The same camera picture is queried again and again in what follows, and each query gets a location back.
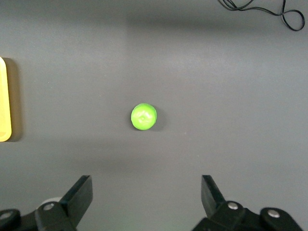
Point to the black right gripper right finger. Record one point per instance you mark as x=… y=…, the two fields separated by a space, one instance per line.
x=216 y=211

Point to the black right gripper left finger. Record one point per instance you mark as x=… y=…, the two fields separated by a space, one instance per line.
x=72 y=207

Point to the green apple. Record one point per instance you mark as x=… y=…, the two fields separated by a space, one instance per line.
x=144 y=117

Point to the yellow plastic tray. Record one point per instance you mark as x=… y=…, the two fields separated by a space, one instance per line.
x=4 y=101

